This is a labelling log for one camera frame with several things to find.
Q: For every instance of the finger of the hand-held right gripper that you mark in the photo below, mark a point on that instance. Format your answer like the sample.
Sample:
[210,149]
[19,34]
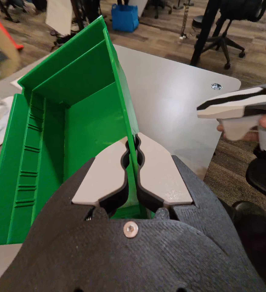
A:
[228,111]
[237,94]

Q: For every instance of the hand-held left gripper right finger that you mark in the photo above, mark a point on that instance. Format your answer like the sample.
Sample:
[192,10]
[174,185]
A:
[162,180]

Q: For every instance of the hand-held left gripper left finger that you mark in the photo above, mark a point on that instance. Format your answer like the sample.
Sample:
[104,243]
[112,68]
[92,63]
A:
[101,180]

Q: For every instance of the green plastic bin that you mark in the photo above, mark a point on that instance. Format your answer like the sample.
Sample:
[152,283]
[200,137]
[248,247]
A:
[44,114]

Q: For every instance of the metal desk grommet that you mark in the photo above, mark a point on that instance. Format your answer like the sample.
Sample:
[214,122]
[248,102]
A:
[216,86]

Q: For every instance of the grey desk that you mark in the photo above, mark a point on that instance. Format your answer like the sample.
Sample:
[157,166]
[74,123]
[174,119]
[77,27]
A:
[169,102]

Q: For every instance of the black office chair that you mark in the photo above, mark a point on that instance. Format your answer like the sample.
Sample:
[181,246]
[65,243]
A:
[265,180]

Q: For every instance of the black rolling chair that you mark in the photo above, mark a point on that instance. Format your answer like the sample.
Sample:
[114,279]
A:
[226,41]

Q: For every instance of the person's dark clothing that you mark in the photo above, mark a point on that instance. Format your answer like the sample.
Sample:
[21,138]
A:
[256,239]

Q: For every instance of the white leaning board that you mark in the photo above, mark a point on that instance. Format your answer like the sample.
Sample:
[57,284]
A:
[58,16]

